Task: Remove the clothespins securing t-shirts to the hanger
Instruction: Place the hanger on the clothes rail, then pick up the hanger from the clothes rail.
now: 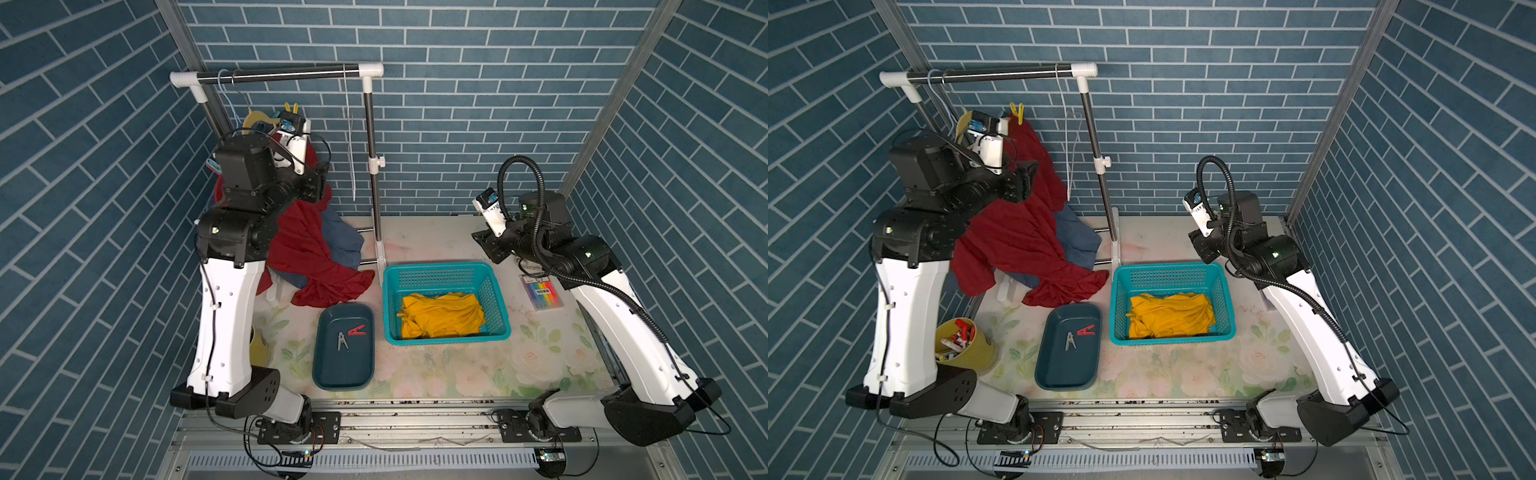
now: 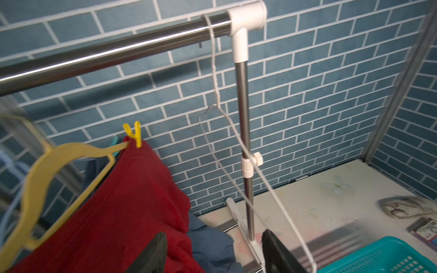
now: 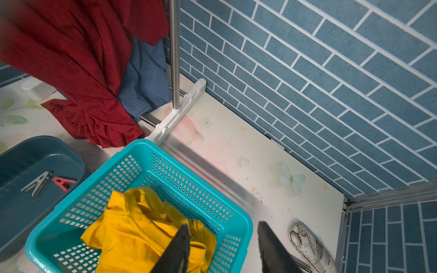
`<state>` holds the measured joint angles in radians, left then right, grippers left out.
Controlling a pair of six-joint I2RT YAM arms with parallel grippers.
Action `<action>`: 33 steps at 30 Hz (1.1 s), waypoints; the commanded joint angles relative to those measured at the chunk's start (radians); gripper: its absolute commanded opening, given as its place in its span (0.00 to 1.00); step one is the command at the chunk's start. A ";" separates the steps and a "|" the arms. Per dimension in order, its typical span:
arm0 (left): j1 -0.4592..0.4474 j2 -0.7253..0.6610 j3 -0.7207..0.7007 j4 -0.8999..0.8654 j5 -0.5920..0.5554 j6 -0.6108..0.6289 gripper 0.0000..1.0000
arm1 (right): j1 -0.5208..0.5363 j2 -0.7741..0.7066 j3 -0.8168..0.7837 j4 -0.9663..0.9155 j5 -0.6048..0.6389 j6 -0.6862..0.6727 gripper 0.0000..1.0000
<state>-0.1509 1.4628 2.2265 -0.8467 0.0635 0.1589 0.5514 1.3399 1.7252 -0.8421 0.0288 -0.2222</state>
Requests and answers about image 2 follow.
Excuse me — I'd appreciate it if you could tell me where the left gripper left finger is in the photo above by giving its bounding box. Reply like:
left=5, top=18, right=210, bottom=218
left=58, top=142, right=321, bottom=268
left=125, top=232, right=167, bottom=273

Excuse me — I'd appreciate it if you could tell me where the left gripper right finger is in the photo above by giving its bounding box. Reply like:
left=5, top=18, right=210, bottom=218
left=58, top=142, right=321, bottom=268
left=262, top=229, right=307, bottom=273

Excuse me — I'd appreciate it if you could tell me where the red t-shirt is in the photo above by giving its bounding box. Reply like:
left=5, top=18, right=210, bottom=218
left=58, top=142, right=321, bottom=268
left=11, top=138, right=202, bottom=273

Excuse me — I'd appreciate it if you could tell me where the yellow clothespin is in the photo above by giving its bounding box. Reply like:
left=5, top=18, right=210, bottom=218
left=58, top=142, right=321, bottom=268
left=123, top=121, right=142, bottom=149

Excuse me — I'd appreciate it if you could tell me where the yellow plastic hanger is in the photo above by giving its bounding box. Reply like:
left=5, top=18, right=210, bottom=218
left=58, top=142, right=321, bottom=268
left=1, top=114, right=129, bottom=273

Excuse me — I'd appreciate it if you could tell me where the white wire hanger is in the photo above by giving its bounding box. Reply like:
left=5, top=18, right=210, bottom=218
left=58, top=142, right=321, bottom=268
left=197, top=14, right=318, bottom=273

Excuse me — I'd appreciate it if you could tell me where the blue grey t-shirt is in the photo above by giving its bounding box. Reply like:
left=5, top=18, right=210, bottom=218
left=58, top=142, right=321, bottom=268
left=83, top=156, right=245, bottom=273

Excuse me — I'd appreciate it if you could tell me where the teal plastic basket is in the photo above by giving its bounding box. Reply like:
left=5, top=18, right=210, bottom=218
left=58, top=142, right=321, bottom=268
left=318, top=237, right=437, bottom=273

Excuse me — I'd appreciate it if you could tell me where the teal clothespin on blue shirt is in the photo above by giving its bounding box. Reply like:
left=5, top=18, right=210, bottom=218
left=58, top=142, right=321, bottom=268
left=110, top=135, right=121, bottom=158

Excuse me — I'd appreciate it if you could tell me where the patterned pouch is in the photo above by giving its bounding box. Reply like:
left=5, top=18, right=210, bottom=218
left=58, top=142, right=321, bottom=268
left=377, top=196, right=437, bottom=219

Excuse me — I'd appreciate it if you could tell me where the rainbow marker pack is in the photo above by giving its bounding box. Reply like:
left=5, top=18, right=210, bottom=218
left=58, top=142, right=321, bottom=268
left=407, top=217, right=437, bottom=251

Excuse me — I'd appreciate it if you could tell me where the metal clothes rack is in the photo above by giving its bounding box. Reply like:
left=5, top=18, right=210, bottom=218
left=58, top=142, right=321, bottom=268
left=0, top=0, right=267, bottom=270

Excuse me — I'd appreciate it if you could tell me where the light blue wire hanger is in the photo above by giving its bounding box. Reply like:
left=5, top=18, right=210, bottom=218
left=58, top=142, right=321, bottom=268
left=1, top=151, right=30, bottom=246

